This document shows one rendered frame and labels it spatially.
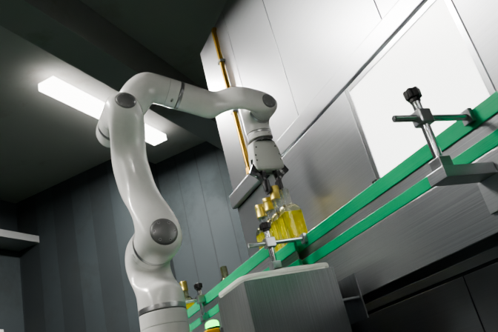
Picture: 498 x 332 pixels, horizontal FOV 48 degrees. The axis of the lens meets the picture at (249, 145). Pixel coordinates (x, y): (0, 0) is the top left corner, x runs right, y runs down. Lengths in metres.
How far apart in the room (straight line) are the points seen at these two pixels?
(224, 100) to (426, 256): 0.86
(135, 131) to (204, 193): 3.13
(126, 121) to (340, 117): 0.60
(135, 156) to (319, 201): 0.58
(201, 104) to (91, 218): 3.15
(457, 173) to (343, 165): 0.73
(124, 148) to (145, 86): 0.23
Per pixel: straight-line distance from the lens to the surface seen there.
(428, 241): 1.11
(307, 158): 1.78
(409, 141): 1.40
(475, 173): 0.95
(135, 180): 1.53
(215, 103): 1.74
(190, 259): 4.64
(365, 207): 1.28
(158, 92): 1.72
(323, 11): 1.77
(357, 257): 1.30
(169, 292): 1.43
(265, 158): 1.74
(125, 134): 1.56
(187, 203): 4.74
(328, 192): 1.69
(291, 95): 1.91
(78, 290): 4.77
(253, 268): 1.60
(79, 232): 4.85
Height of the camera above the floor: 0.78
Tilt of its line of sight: 24 degrees up
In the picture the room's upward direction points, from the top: 15 degrees counter-clockwise
